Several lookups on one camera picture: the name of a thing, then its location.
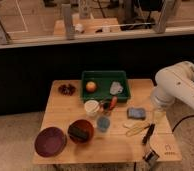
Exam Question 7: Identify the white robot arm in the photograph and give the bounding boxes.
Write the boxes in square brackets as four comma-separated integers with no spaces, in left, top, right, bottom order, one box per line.
[151,61,194,110]

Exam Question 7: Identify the red bowl with dark sponge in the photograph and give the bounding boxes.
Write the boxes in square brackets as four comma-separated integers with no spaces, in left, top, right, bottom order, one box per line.
[68,119,94,144]

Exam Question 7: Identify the orange apple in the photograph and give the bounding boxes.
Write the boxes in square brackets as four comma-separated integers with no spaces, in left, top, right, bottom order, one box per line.
[86,81,97,92]

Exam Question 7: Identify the green plastic tray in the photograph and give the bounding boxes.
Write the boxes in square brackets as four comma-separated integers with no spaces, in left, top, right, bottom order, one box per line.
[80,70,131,103]

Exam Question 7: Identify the crumpled clear plastic wrap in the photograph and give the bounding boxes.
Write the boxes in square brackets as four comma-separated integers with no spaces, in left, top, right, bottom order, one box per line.
[110,82,123,95]

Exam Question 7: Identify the white cup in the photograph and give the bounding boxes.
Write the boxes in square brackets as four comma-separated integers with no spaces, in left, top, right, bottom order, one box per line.
[84,100,100,117]

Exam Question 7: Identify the dark grape bunch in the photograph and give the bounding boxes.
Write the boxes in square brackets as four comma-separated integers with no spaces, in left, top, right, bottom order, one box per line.
[58,84,76,96]

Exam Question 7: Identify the blue cup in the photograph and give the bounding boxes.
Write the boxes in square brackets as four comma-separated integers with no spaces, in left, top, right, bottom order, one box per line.
[97,116,110,132]

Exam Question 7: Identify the wooden spoon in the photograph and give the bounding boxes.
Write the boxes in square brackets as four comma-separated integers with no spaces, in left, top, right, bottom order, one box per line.
[123,122,139,129]

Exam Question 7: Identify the blue grey sponge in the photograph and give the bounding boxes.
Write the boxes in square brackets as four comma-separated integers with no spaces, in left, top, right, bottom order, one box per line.
[127,107,146,120]

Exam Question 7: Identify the wooden table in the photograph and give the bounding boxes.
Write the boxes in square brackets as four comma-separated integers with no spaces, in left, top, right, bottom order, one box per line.
[32,78,183,166]

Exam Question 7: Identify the red handled tool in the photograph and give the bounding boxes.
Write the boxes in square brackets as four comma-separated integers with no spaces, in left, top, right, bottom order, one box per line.
[103,96,118,111]

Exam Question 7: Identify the black cable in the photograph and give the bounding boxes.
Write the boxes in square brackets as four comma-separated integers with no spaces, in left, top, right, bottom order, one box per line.
[171,114,194,133]

